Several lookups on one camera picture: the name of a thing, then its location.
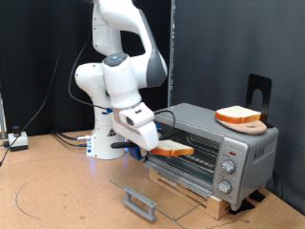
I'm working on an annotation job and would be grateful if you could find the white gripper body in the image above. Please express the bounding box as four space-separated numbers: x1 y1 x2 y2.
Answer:
112 114 160 153

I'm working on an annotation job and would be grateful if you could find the spatula with blue grip block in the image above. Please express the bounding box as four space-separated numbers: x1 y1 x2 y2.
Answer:
110 140 153 161

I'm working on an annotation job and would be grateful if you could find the white bread slice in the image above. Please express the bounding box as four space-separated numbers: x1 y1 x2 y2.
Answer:
150 139 194 157
214 105 262 125

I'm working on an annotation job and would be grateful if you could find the glass oven door with handle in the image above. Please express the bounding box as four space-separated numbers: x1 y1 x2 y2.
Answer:
110 160 214 222

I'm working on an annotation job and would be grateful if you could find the silver oven knob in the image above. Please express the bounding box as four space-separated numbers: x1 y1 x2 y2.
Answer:
216 179 233 195
221 158 237 175

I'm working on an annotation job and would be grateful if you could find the silver toaster oven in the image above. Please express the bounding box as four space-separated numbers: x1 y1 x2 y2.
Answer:
141 102 280 211

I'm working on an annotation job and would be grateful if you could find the wooden slatted crate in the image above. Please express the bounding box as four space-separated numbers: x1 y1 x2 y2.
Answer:
148 168 232 220

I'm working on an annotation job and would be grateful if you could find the round wooden board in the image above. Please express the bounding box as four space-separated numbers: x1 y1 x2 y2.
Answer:
215 117 269 135

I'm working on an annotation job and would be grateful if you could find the white box with black button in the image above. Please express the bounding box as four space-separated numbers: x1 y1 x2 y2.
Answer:
8 125 30 152

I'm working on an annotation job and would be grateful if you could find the black metal bookend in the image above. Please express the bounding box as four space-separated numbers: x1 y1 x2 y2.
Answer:
246 73 276 129

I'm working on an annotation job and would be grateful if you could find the black curtain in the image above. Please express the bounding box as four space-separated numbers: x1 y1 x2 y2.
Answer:
0 0 173 137

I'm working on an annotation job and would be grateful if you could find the short metal pole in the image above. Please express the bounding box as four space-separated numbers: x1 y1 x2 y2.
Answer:
0 92 7 139

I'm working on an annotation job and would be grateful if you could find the grey curtain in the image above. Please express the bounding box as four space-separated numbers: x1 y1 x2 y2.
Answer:
173 0 305 216

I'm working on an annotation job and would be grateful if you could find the black cable with silver plug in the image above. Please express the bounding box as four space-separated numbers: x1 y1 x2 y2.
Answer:
51 130 93 141

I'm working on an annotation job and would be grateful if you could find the wire oven rack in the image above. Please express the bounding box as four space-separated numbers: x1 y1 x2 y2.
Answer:
158 130 221 171

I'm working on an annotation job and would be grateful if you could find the black base cable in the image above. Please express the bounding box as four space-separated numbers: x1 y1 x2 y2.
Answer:
53 133 90 148

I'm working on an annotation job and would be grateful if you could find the black camera cable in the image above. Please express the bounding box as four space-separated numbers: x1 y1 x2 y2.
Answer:
67 28 177 135

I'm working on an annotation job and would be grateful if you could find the tall metal frame pole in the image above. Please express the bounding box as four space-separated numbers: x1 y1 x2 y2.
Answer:
167 0 176 108

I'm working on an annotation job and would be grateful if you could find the black hanging cable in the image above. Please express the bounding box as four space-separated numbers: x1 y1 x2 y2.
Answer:
0 53 61 168

